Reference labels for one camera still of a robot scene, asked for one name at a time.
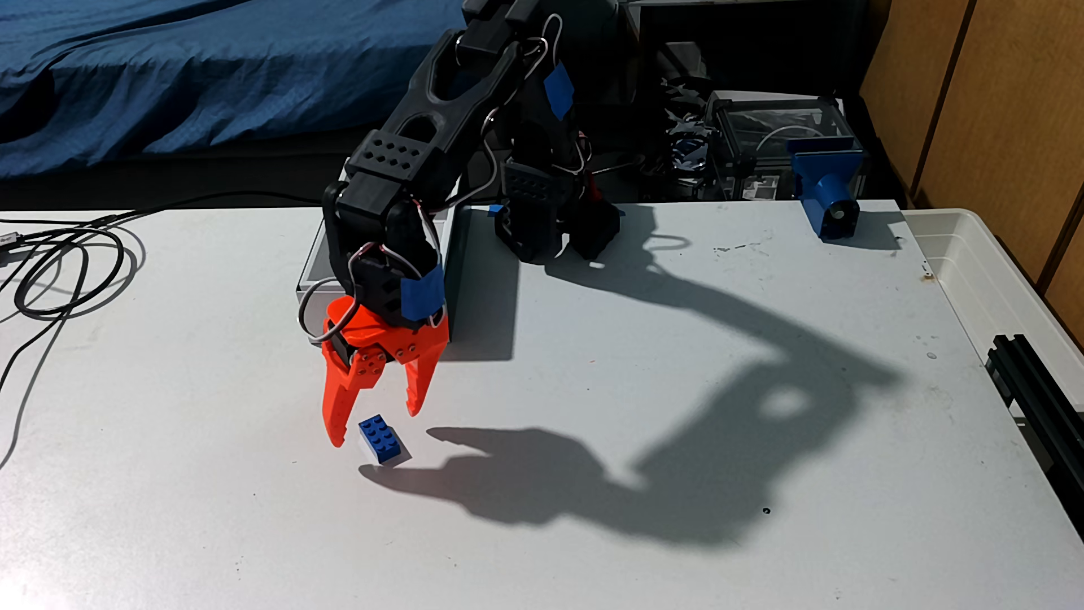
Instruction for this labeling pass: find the blue toy brick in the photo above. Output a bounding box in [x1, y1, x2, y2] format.
[358, 414, 403, 464]

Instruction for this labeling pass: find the white cardboard box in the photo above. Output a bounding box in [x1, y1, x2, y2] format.
[295, 161, 467, 345]

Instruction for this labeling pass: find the blue bed sheet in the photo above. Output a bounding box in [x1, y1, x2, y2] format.
[0, 0, 467, 179]

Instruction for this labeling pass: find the white plastic bin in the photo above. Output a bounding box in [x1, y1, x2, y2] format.
[902, 207, 1084, 399]

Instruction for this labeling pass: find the wooden cabinet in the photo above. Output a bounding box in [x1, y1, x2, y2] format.
[859, 0, 1084, 348]

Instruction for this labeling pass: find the black coiled cable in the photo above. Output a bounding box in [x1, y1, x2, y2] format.
[0, 191, 327, 321]

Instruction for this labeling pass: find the clear black-framed enclosure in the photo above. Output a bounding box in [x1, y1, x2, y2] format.
[707, 90, 856, 202]

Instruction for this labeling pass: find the blue printed clamp mount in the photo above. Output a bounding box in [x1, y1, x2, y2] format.
[789, 138, 867, 241]

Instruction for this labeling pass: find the black aluminium rail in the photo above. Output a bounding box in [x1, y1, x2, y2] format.
[985, 334, 1084, 537]

